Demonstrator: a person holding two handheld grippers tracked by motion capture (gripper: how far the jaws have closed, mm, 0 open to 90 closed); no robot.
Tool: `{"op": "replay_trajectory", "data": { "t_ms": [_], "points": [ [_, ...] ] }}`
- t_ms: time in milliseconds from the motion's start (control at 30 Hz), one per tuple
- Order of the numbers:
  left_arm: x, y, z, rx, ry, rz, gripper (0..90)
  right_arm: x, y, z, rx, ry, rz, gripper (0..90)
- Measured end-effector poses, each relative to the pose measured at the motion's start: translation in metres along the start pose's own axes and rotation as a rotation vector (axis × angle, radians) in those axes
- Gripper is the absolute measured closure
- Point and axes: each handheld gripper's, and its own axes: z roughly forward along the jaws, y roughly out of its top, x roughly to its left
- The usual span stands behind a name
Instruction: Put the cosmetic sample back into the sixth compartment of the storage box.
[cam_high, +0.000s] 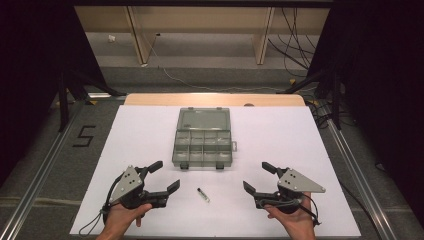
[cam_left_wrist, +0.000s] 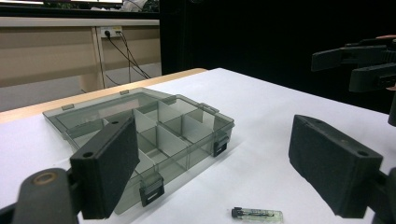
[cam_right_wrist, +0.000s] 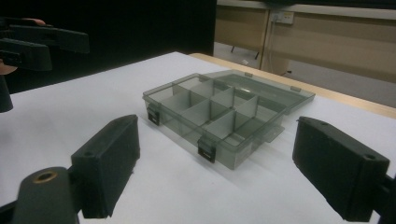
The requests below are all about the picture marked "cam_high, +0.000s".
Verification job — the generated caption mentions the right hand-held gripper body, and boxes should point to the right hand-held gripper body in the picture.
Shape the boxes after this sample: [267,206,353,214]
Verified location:
[257,166,327,215]

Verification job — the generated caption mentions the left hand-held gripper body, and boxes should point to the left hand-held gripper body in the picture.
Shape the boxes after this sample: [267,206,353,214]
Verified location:
[108,165,162,211]

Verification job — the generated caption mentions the person's left hand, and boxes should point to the person's left hand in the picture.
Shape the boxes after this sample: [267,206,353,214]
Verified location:
[97,202,153,240]

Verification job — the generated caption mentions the person's right hand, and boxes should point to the person's right hand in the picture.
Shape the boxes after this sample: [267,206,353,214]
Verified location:
[264,191,318,240]

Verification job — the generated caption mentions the white table board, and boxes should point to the white table board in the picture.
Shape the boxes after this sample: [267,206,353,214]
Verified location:
[69,104,363,239]

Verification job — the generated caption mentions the clear grey compartment box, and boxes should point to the clear grey compartment box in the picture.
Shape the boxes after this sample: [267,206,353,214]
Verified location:
[171,106,239,171]

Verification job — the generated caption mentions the black tape floor mark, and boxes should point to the black tape floor mark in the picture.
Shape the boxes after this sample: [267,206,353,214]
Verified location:
[72,125,97,149]

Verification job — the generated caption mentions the black metal stand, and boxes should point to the black metal stand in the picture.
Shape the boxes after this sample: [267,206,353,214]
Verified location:
[279,64,344,131]
[57,68,128,133]

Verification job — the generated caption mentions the wooden desk leg panel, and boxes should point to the wooden desk leg panel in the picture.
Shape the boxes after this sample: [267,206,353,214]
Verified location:
[123,6,158,66]
[251,6,276,66]

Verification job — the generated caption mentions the black curtain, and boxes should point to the black curtain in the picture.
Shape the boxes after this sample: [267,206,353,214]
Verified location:
[305,0,424,221]
[0,0,108,189]

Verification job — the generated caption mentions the right hand-held gripper cable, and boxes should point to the right hand-held gripper cable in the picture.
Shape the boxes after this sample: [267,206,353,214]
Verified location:
[298,192,323,228]

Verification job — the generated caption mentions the hand-held gripper cable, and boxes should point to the hand-held gripper cable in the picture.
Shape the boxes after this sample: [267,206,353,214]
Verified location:
[298,192,323,228]
[78,173,125,236]

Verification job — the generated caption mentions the left hand-held gripper cable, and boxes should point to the left hand-held gripper cable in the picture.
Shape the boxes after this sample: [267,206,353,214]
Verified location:
[78,173,125,236]

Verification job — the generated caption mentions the aluminium floor rail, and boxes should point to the aluminium floor rail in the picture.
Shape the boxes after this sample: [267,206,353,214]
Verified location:
[318,101,399,240]
[0,98,91,240]

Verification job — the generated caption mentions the black floor cables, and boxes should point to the black floor cables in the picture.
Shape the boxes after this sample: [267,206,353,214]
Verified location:
[302,93,338,130]

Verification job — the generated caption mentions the thin white floor cable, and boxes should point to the thin white floor cable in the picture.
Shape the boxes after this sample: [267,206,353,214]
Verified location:
[141,32,318,95]

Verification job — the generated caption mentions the bundle of black cables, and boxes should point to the bundle of black cables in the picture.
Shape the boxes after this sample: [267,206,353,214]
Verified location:
[267,6,318,78]

